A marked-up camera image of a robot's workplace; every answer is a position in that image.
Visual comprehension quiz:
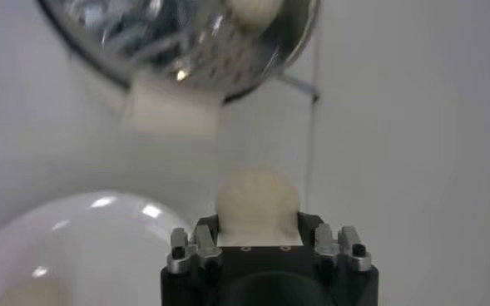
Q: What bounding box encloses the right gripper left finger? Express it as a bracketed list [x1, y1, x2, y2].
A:
[167, 214, 223, 275]

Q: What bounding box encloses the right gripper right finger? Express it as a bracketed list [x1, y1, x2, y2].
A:
[298, 212, 373, 274]

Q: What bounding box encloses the white steamed baozi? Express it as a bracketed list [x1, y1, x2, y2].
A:
[223, 0, 285, 32]
[215, 166, 304, 247]

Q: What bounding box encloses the stainless steel steamer basket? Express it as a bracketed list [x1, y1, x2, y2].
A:
[36, 0, 323, 105]

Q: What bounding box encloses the white round plate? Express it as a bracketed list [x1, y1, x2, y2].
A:
[0, 190, 196, 306]

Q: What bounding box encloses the cream electric cooking pot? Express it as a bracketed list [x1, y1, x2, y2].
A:
[126, 68, 221, 137]

